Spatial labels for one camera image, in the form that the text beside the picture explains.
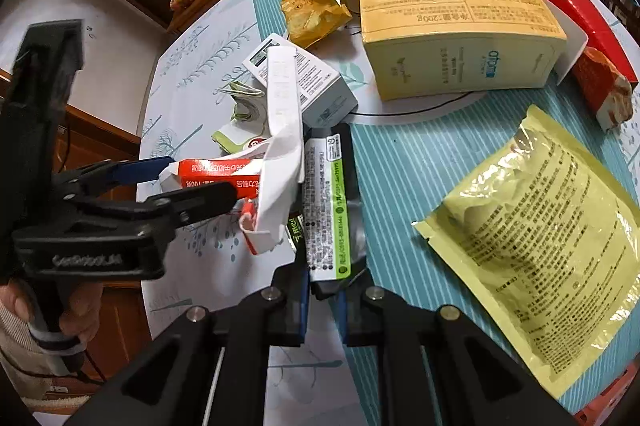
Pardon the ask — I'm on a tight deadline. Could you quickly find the white grey cardboard box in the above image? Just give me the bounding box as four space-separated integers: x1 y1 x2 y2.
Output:
242 33 359 129

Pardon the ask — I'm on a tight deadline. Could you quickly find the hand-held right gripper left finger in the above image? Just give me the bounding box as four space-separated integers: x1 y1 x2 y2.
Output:
65 263 311 426

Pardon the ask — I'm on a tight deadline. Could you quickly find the red plastic object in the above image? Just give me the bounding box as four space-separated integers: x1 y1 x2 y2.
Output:
574 376 640 426

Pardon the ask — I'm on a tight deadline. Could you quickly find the torn white paper box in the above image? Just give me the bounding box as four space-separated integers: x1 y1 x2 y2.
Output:
240 46 307 257

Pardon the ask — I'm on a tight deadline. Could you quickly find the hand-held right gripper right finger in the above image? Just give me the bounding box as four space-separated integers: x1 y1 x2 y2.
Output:
335 285 576 426

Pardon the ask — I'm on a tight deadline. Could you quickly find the yellow-green foil pouch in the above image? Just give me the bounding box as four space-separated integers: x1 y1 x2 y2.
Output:
412 104 640 400

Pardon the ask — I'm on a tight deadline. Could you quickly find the person's left hand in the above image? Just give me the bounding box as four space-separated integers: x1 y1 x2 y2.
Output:
0 280 104 349

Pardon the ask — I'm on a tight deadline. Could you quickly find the crumpled green white wrapper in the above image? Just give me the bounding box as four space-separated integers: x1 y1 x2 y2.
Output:
210 80 273 155

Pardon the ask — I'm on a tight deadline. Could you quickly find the yellow cardboard box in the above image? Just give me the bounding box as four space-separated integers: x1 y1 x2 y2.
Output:
359 0 590 102

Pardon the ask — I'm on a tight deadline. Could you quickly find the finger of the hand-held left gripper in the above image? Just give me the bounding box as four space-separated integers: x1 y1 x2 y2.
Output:
52 156 177 203
75 181 237 231

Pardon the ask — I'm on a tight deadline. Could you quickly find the leaf print tablecloth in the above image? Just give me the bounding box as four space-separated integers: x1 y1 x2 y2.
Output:
137 0 640 426

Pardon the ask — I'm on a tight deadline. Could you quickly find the yellow chip bag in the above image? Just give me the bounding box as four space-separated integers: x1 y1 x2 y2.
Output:
280 0 354 49

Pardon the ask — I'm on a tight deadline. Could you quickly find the red white carton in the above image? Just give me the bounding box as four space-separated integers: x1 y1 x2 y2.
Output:
159 155 281 257

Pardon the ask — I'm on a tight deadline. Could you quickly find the black green snack packet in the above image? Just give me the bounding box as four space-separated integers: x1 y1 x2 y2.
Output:
287 123 369 301

